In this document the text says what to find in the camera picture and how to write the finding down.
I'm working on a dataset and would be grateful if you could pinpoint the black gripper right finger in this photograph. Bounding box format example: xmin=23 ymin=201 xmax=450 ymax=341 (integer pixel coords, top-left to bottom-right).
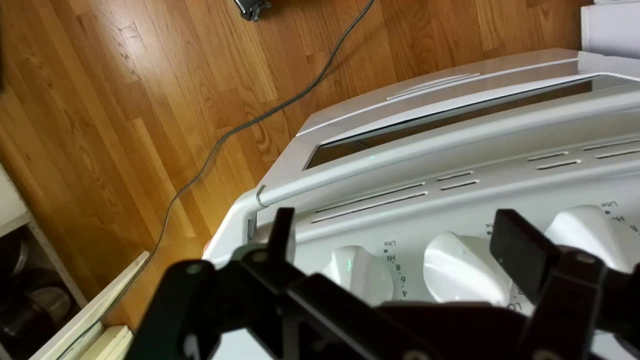
xmin=489 ymin=209 xmax=640 ymax=360

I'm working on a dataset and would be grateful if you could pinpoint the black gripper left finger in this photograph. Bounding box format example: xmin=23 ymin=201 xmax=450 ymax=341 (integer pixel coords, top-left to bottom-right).
xmin=126 ymin=207 xmax=436 ymax=360

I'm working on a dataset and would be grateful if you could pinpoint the white stove knob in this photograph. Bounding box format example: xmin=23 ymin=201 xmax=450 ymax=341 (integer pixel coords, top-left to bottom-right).
xmin=421 ymin=230 xmax=515 ymax=311
xmin=542 ymin=204 xmax=631 ymax=276
xmin=319 ymin=244 xmax=396 ymax=309

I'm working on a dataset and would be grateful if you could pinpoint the white gas stove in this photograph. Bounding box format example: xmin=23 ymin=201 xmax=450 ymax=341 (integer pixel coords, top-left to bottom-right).
xmin=200 ymin=47 xmax=640 ymax=360

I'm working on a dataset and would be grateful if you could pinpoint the white shelf unit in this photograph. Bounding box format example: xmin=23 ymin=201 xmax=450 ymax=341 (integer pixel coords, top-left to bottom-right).
xmin=0 ymin=166 xmax=154 ymax=360

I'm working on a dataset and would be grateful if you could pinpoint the black power adapter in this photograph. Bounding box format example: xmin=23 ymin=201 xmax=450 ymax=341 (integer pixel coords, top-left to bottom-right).
xmin=232 ymin=0 xmax=271 ymax=22

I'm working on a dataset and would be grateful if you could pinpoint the white refrigerator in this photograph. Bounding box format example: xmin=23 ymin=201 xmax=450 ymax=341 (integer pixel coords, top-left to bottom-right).
xmin=578 ymin=0 xmax=640 ymax=77

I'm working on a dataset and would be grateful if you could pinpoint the grey floor cable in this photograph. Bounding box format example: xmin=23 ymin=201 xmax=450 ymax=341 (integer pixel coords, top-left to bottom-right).
xmin=142 ymin=0 xmax=378 ymax=268

